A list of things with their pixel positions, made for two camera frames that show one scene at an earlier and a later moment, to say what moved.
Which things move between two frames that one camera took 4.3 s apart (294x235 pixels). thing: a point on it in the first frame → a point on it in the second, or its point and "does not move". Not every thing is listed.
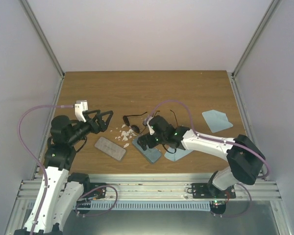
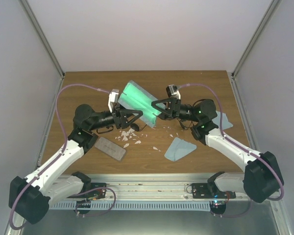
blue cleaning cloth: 216,121 does not move
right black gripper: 143,144 → 173,111
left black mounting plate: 99,193 does not move
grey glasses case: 110,148 does not move
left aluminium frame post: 42,37 does not move
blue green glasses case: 153,154 → 134,98
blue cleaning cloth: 179,153 does not move
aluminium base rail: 164,187 does not move
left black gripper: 101,126 → 119,116
